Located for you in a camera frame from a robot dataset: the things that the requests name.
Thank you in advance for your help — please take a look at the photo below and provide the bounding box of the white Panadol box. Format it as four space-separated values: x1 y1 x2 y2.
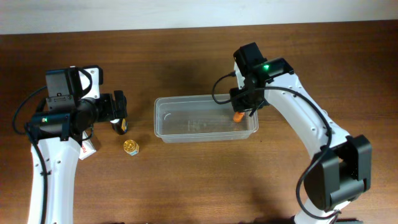
79 139 96 160

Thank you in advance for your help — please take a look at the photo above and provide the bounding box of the dark brown syrup bottle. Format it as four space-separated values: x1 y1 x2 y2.
110 118 128 135

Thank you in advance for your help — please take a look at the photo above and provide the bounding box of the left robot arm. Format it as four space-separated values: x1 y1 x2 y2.
24 90 127 223

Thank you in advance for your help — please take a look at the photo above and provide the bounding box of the small jar gold lid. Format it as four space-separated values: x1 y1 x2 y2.
123 139 139 156

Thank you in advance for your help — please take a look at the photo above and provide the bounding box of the right black cable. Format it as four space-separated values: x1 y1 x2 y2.
211 71 340 221

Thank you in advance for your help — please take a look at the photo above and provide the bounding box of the clear plastic container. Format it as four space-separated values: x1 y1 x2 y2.
154 95 259 143

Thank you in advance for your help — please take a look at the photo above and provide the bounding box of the left black cable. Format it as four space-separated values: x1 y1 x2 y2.
11 67 94 224

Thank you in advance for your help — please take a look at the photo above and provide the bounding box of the black cable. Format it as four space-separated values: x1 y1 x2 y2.
11 67 94 224
211 71 340 221

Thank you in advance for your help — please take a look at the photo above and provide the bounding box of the orange tube white cap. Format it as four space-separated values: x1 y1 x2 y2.
233 112 245 123

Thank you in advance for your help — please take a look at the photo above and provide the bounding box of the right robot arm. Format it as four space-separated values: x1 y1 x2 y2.
229 43 372 223

